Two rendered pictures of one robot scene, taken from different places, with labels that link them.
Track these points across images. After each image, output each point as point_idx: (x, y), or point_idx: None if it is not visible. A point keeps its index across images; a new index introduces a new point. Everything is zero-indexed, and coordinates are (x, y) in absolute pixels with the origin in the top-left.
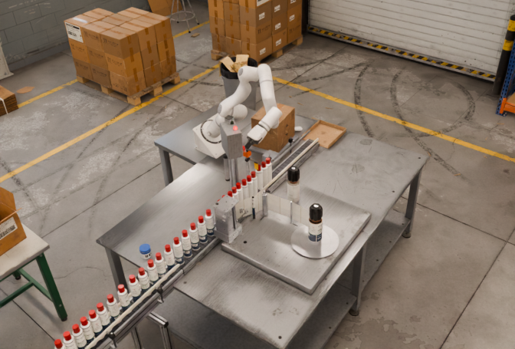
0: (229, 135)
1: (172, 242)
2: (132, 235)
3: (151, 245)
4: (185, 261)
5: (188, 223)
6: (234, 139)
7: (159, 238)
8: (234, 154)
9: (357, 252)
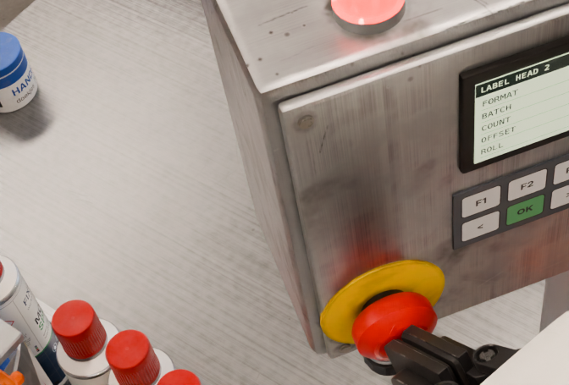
0: None
1: (78, 188)
2: (164, 7)
3: (74, 97)
4: None
5: (234, 241)
6: (234, 85)
7: (127, 118)
8: (272, 241)
9: None
